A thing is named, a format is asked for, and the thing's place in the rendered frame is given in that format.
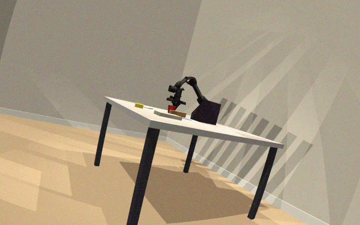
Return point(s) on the peach flat bar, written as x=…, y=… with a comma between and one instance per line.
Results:
x=181, y=114

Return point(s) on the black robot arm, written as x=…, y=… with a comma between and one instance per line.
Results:
x=193, y=82

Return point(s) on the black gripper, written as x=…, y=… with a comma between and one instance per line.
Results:
x=176, y=101

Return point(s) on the yellow rectangular block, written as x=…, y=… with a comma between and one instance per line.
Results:
x=139, y=105

